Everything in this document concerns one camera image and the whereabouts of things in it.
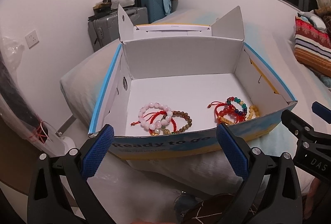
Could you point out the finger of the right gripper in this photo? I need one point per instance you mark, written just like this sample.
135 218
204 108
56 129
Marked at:
297 126
320 110

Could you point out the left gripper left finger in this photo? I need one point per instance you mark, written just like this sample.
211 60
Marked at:
59 190

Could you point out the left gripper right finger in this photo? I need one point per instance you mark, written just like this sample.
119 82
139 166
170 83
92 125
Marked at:
270 190

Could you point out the red cord bracelet gold bar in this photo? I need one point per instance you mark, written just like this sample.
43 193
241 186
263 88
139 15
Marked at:
224 113

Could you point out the red cord bracelet gold tube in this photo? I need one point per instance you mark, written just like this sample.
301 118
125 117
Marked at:
156 122

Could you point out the person's right hand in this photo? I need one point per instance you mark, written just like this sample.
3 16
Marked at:
315 196

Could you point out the floral pale pillow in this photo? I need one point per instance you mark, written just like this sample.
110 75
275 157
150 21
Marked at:
323 78

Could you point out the striped red brown pillow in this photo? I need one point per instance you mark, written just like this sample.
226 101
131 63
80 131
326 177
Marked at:
312 47

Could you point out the clear plastic bag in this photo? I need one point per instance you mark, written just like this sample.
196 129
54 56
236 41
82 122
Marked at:
15 111

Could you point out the small grey blue pillow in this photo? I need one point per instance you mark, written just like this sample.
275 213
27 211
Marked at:
315 20

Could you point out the brown blanket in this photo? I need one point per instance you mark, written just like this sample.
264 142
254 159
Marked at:
322 12

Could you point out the striped bed sheet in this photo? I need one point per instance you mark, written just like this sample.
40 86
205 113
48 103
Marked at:
208 173

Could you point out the blue yellow cardboard box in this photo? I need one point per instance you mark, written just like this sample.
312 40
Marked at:
182 68

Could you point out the grey suitcase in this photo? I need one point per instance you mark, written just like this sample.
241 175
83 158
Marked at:
104 30

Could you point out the teal suitcase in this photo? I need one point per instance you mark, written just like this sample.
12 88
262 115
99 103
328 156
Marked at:
157 9

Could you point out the white wall socket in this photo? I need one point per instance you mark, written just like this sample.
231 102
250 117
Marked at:
32 39

